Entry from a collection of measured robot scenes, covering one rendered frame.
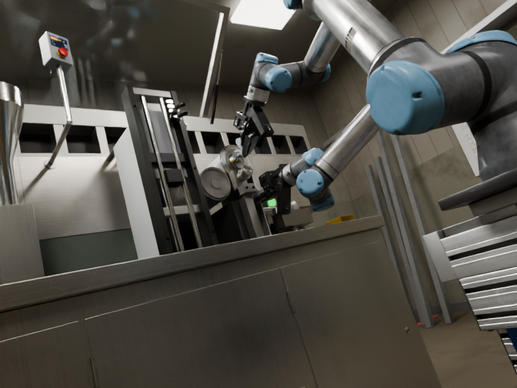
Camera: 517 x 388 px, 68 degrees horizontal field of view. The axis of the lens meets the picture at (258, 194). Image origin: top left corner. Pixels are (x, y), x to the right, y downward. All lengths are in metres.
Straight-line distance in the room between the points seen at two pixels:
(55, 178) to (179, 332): 0.85
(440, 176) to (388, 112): 3.94
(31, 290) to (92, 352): 0.15
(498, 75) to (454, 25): 3.92
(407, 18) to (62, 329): 4.64
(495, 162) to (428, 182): 3.97
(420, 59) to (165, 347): 0.69
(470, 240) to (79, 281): 0.68
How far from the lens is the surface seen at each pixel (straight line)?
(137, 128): 1.15
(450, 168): 4.52
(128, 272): 0.81
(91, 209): 1.51
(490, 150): 0.72
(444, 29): 4.68
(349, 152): 1.11
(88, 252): 1.46
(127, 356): 0.82
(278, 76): 1.23
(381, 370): 1.26
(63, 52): 1.40
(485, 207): 0.72
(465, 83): 0.67
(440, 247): 0.78
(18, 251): 1.15
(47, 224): 1.46
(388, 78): 0.65
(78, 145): 1.70
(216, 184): 1.36
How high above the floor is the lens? 0.76
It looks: 14 degrees up
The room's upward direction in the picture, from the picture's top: 18 degrees counter-clockwise
